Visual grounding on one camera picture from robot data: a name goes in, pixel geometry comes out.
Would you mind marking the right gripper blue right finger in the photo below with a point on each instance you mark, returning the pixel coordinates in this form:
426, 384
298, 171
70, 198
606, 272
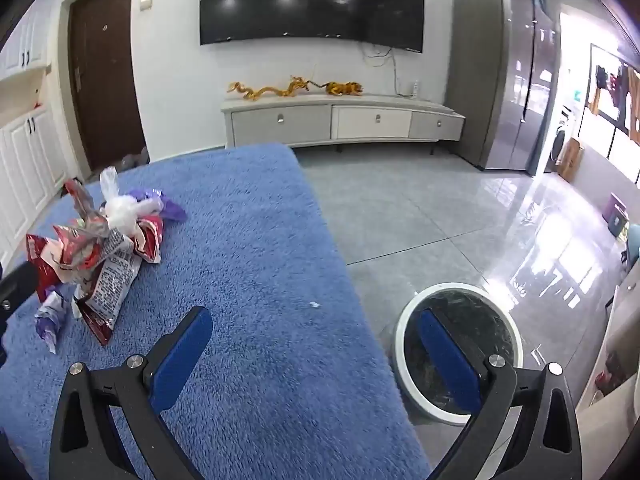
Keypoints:
545, 441

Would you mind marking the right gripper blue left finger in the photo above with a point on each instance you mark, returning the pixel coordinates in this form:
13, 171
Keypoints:
85, 443

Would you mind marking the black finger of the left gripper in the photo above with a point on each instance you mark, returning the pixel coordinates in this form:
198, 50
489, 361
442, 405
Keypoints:
16, 287

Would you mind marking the red snack wrapper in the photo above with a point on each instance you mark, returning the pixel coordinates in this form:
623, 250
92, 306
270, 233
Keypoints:
69, 257

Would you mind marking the clear white plastic bag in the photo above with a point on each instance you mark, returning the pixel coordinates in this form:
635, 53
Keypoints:
122, 212

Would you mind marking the silver red text wrapper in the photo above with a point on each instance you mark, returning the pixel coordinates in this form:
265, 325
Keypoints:
98, 301

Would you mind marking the purple plastic wrapper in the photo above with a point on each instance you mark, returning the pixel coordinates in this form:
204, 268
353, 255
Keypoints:
167, 204

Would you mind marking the white round trash bin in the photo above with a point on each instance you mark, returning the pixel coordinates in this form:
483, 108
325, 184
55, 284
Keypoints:
440, 343

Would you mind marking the small purple wrapper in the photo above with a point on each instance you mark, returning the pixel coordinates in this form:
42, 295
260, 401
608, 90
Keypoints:
51, 317

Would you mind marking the blue fluffy bed cover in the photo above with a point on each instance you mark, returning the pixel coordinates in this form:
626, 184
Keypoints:
292, 384

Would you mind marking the dark brown door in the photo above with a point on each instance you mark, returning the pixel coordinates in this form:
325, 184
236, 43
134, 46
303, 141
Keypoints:
105, 100

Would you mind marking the purple storage bin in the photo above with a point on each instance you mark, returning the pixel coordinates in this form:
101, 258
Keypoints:
615, 215

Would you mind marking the cardboard box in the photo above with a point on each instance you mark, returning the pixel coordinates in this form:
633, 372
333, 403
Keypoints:
570, 160

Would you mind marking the washing machine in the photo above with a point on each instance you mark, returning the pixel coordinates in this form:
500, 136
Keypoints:
562, 133

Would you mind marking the grey white TV cabinet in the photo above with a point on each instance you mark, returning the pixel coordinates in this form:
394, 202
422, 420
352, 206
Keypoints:
318, 119

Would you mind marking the golden dragon ornament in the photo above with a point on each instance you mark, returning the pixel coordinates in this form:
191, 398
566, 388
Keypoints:
295, 85

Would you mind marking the golden tiger ornament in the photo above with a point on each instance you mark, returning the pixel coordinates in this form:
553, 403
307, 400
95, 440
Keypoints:
349, 88

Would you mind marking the grey steel refrigerator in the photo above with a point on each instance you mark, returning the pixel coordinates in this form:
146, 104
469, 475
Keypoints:
501, 64

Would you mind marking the white wall cupboards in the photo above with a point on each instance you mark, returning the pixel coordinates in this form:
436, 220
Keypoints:
33, 166

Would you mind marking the black wall television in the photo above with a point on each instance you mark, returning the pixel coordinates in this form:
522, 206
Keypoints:
390, 23

